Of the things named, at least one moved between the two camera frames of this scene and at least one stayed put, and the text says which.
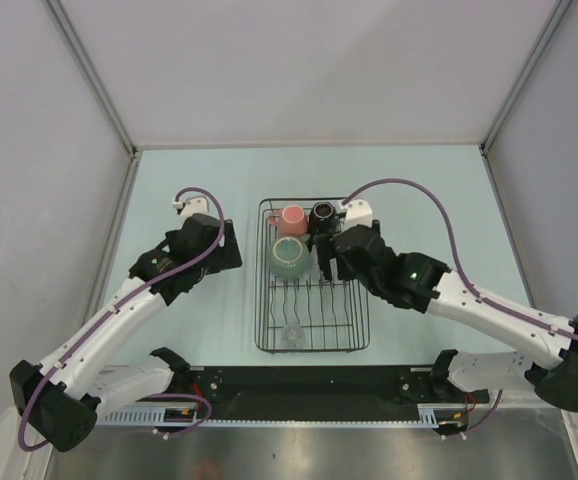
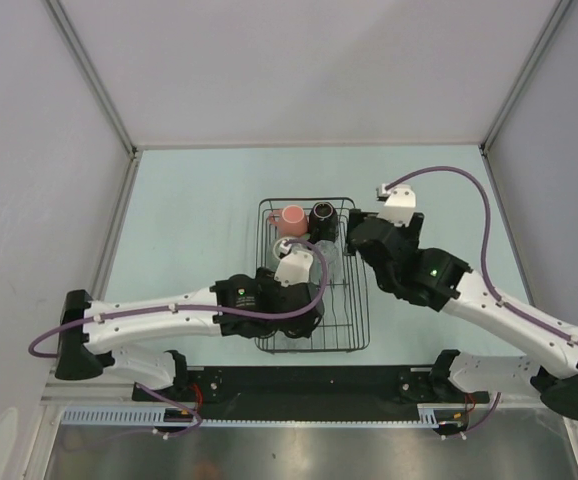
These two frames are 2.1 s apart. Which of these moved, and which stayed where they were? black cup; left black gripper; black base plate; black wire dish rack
Moved: left black gripper
Stayed: black base plate; black wire dish rack; black cup
